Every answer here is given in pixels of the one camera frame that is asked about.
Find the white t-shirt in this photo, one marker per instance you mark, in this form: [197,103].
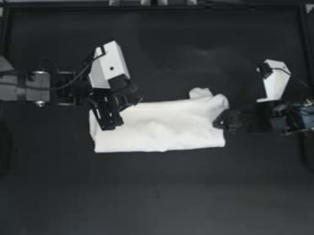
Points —
[171,128]

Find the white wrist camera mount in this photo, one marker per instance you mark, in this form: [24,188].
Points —
[278,88]
[107,59]

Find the black frame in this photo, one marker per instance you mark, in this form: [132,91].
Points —
[245,3]

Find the grey frame bracket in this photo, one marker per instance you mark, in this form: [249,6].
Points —
[154,2]
[114,2]
[191,2]

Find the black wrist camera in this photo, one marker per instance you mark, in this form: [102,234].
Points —
[120,82]
[265,69]

